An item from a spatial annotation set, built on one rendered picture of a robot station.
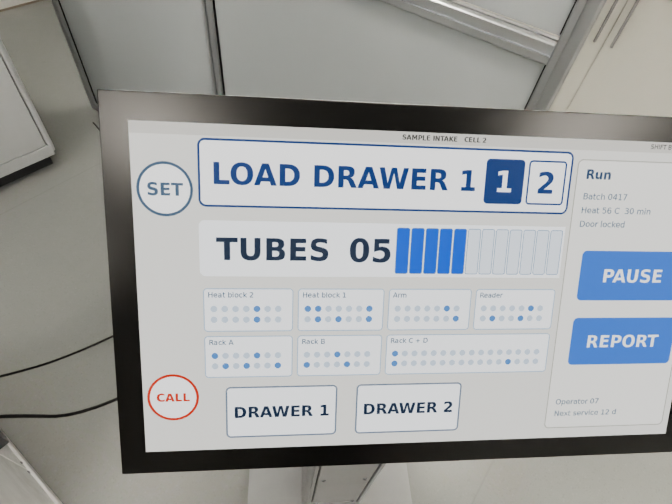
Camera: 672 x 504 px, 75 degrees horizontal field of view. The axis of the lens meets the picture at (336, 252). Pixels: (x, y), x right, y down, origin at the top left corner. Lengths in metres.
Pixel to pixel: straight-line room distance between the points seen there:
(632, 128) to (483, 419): 0.28
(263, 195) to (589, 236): 0.27
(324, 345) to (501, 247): 0.17
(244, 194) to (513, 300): 0.24
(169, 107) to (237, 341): 0.19
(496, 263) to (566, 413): 0.16
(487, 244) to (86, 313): 1.54
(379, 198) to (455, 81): 0.76
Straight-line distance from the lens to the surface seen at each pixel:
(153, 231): 0.36
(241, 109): 0.35
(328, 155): 0.34
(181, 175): 0.35
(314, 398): 0.39
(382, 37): 1.15
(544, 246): 0.41
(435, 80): 1.11
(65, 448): 1.57
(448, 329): 0.39
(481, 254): 0.38
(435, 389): 0.41
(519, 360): 0.43
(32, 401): 1.67
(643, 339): 0.49
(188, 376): 0.39
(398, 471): 1.41
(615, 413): 0.50
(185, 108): 0.35
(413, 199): 0.36
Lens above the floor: 1.38
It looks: 50 degrees down
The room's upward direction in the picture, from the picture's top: 8 degrees clockwise
